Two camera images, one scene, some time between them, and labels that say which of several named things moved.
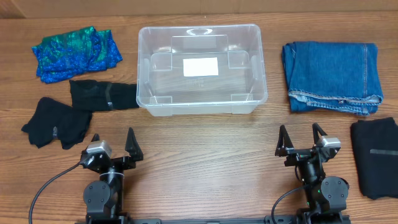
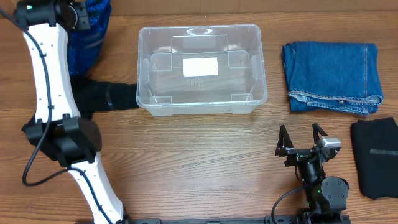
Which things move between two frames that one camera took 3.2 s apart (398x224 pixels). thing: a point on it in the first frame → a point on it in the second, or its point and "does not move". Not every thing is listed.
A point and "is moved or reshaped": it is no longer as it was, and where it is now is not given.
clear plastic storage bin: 200,70 does not move
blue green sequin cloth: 60,57 is moved or reshaped
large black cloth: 375,144 does not move
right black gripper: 283,147 does not move
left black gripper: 135,153 → 71,29
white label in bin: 200,66 does not move
